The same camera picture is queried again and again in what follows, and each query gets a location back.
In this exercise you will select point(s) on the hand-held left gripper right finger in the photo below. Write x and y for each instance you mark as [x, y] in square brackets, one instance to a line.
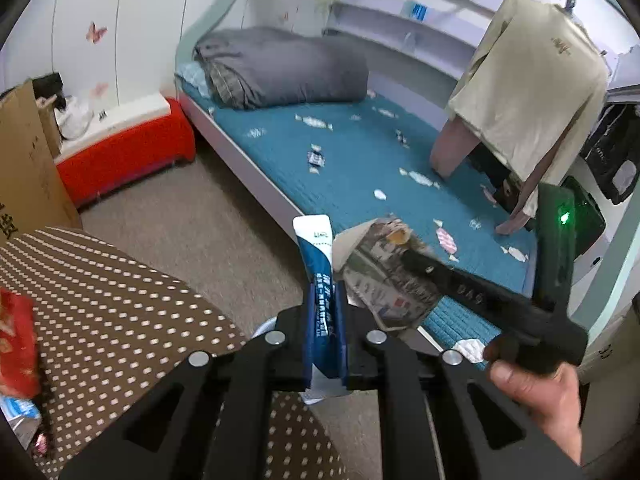
[342, 340]

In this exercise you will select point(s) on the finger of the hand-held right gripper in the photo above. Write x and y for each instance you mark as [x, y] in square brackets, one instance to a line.
[465, 297]

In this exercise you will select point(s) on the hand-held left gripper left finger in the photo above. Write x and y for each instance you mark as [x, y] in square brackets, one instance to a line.
[292, 350]

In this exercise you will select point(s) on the newspaper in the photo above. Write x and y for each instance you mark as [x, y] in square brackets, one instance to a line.
[385, 280]

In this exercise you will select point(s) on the blue and white tube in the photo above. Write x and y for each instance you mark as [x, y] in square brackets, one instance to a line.
[317, 270]

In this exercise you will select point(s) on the person's right hand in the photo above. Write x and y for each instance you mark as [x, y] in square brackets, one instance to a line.
[545, 405]

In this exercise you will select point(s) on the white cabinet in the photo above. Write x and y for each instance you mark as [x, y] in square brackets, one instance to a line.
[605, 285]

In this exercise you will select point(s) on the black hanging garment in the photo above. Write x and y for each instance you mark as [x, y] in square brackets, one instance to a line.
[612, 150]
[492, 170]

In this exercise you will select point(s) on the pink hanging pants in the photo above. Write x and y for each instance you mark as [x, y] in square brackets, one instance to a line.
[450, 150]

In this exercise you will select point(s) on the teal quilted bed sheet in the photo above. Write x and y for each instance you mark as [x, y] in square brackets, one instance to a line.
[360, 175]

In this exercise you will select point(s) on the brown dotted tablecloth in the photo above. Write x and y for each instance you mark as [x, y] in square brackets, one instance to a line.
[125, 310]

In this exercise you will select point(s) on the beige hanging shirt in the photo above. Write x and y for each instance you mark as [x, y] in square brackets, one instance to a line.
[540, 85]

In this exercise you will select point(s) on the red storage bench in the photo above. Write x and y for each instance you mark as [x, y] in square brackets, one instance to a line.
[125, 150]

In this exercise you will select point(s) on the red snack packet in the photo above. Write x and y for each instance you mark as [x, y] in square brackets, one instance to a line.
[17, 345]

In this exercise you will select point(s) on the grey folded duvet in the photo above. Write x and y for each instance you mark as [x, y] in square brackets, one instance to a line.
[290, 67]

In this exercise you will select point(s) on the blue and white packet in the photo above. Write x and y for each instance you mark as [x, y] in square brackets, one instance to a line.
[17, 412]

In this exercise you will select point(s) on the blue box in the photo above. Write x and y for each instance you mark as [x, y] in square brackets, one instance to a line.
[419, 11]

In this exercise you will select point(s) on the light blue pillow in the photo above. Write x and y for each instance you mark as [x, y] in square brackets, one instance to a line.
[192, 77]

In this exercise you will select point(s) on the white plastic bag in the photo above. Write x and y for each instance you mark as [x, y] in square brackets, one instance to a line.
[75, 117]

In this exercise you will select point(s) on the cardboard box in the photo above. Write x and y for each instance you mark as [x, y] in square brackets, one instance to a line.
[25, 170]

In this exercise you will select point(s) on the white wall shelf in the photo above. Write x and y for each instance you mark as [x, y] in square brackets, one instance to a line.
[390, 35]

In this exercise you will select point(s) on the pale butterfly wall sticker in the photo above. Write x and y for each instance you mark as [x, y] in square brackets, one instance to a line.
[100, 90]

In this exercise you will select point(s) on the pale green bed frame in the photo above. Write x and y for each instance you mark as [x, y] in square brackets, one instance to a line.
[210, 25]

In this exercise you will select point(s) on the pink butterfly wall sticker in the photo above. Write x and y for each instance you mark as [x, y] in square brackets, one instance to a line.
[96, 32]

